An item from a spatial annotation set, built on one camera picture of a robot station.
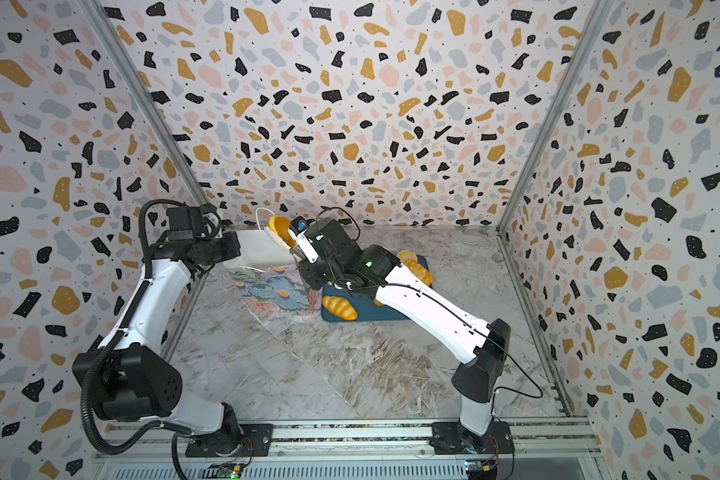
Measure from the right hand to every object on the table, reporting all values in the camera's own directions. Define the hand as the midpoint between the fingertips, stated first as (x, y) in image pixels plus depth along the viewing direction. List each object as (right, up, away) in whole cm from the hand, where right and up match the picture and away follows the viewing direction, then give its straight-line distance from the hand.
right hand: (301, 256), depth 68 cm
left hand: (-21, +5, +13) cm, 25 cm away
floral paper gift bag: (-12, -7, +15) cm, 20 cm away
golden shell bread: (-5, +7, +2) cm, 9 cm away
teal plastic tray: (+13, -17, +29) cm, 37 cm away
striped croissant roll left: (+6, -16, +26) cm, 32 cm away
